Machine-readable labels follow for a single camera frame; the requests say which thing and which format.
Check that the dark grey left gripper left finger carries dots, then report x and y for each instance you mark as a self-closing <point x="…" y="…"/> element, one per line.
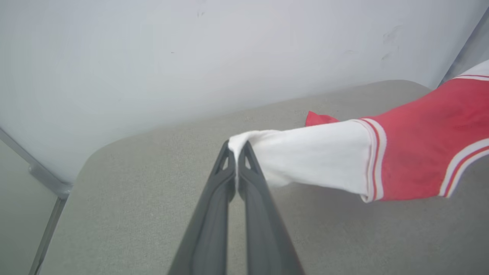
<point x="208" y="236"/>

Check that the red white basketball jersey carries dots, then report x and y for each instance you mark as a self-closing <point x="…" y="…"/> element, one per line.
<point x="420" y="152"/>

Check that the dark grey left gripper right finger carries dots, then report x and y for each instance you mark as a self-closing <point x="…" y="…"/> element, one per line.
<point x="263" y="236"/>

